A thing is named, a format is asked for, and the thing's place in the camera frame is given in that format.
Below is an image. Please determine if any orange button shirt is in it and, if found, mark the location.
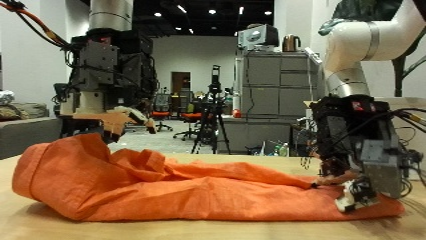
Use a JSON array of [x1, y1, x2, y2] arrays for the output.
[[12, 133, 406, 223]]

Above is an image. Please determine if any brown doorway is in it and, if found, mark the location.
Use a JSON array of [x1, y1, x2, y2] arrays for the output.
[[170, 71, 192, 96]]

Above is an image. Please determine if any brown cushion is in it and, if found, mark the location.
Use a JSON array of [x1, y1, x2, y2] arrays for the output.
[[0, 102, 51, 123]]

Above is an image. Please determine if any silver foil bundle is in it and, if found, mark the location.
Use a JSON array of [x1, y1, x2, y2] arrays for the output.
[[0, 90, 16, 107]]

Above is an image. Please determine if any grey metal drawer cabinet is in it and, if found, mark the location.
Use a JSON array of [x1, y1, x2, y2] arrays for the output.
[[233, 49, 325, 154]]

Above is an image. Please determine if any grey sofa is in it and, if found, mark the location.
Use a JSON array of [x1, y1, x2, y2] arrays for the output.
[[0, 117, 64, 161]]

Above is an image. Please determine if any white power strip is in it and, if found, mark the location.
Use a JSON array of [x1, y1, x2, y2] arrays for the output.
[[302, 46, 325, 64]]

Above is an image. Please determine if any copper electric kettle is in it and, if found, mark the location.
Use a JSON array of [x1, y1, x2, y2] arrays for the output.
[[281, 33, 302, 53]]

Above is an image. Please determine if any grey box appliance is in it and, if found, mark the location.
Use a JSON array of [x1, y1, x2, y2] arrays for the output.
[[237, 23, 281, 52]]

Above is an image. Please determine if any orange black cable bundle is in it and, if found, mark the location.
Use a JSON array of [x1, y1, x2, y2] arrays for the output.
[[0, 0, 72, 48], [390, 107, 426, 134]]

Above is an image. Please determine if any black camera tripod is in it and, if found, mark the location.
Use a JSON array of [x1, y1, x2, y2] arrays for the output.
[[190, 64, 233, 155]]

